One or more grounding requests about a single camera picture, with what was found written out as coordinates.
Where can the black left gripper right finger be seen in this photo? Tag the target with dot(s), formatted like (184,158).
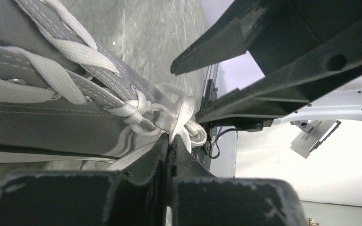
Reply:
(198,198)

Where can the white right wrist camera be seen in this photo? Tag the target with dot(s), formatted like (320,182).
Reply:
(312,135)

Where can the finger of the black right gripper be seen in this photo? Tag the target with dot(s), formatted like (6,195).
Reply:
(274,32)
(272,98)

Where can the grey canvas sneaker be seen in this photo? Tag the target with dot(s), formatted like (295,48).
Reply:
(43,124)

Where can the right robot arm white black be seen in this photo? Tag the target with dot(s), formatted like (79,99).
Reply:
(335,55)

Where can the white shoelace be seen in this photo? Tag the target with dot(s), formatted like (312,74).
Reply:
(156,115)

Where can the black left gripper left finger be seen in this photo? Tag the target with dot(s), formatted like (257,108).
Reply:
(133,197)

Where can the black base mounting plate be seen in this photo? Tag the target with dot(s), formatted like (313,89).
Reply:
(209,96)

